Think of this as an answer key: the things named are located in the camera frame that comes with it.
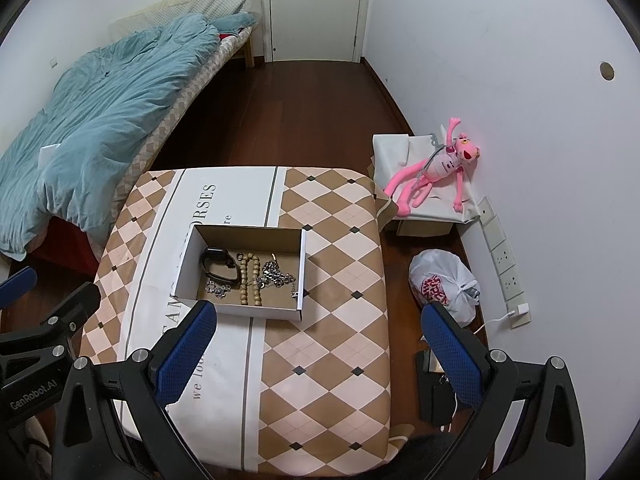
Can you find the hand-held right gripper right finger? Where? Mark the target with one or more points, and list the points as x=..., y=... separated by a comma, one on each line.
x=452, y=355

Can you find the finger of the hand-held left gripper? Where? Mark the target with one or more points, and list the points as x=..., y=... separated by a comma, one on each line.
x=72, y=307
x=17, y=285

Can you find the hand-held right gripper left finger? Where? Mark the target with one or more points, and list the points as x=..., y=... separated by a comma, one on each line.
x=187, y=355

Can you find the black smart band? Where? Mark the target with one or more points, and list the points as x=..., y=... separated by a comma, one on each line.
x=220, y=267

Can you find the cardboard box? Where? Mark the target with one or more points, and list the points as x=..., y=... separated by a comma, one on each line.
x=285, y=305

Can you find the black flat object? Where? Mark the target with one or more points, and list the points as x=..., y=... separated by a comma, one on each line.
x=435, y=400

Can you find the white plastic bag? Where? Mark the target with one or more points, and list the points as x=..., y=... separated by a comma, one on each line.
x=440, y=280

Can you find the white charger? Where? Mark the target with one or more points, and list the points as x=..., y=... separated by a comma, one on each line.
x=520, y=310

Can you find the white power strip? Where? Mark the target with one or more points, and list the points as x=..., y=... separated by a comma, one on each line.
x=502, y=255

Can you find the blue blanket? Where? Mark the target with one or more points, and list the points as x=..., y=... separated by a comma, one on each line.
x=110, y=120

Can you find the pink plush toy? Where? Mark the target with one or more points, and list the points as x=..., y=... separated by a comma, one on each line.
x=440, y=165

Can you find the white cloth covered stand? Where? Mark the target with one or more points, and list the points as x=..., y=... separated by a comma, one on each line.
x=395, y=152

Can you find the pale folded bedding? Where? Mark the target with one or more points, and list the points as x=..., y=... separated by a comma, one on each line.
x=200, y=2

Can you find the white door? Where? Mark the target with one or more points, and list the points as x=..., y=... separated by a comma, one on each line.
x=315, y=10

